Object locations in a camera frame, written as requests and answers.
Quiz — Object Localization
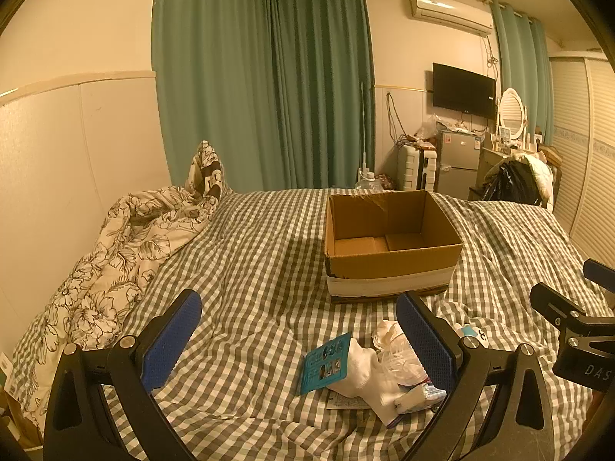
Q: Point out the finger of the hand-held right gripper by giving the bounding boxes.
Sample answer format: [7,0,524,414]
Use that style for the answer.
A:
[530,282,591,335]
[583,258,615,295]

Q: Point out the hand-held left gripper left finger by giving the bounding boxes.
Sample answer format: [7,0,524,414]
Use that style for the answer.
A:
[44,289,203,461]

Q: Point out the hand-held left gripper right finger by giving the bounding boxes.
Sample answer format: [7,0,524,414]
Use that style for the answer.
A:
[396,291,563,461]

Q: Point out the white plastic bag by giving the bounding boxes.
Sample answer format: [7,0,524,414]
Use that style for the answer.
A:
[374,319,429,386]

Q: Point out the small white teal item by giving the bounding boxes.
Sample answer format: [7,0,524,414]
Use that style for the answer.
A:
[455,323,489,345]

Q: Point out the blue and white small packet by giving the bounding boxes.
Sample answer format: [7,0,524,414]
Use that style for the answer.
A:
[394,383,449,415]

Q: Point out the white sock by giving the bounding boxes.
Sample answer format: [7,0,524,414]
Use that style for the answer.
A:
[335,338,420,429]

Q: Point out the cardboard box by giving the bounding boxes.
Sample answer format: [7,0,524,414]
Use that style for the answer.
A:
[323,190,464,305]

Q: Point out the teal card packet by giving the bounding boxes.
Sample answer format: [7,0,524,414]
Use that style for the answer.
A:
[300,332,353,396]

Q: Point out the floral quilt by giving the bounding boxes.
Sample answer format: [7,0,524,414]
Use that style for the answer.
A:
[12,140,237,431]

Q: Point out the grey checkered bed sheet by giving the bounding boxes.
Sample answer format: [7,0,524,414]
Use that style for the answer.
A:
[10,186,615,461]

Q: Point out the white garment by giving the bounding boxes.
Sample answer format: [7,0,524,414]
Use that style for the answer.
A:
[516,152,556,199]

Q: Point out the white louvred wardrobe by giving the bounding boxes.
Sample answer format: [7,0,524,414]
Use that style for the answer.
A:
[548,50,615,295]

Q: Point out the wooden dressing table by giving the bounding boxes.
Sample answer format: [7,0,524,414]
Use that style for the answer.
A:
[468,146,511,202]

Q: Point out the clear water jug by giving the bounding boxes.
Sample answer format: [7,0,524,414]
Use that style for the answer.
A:
[354,168,386,192]

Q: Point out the white suitcase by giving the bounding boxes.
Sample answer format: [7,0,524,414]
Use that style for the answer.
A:
[401,144,441,193]

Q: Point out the small grey fridge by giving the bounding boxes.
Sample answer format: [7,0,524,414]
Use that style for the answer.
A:
[434,129,484,201]

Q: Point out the brown paper bag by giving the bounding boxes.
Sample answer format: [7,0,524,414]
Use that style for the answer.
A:
[0,383,45,448]

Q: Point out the oval white vanity mirror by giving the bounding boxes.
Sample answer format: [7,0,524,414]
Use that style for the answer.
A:
[497,87,528,143]

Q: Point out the clutter on fridge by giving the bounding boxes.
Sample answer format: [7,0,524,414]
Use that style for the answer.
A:
[406,113,481,147]

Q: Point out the narrow green curtain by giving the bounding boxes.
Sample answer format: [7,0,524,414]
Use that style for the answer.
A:
[490,0,554,148]

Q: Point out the white mop pole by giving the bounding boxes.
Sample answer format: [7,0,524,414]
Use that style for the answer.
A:
[359,83,372,174]

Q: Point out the wide green curtain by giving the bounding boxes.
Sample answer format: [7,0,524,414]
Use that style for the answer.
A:
[151,0,377,193]

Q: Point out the white air conditioner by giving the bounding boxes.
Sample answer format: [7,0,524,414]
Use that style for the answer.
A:
[409,0,495,37]

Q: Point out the hanging wall cables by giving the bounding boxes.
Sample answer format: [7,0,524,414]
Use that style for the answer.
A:
[386,90,410,146]

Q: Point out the black wall television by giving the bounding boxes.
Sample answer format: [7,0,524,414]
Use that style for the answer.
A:
[431,62,497,119]

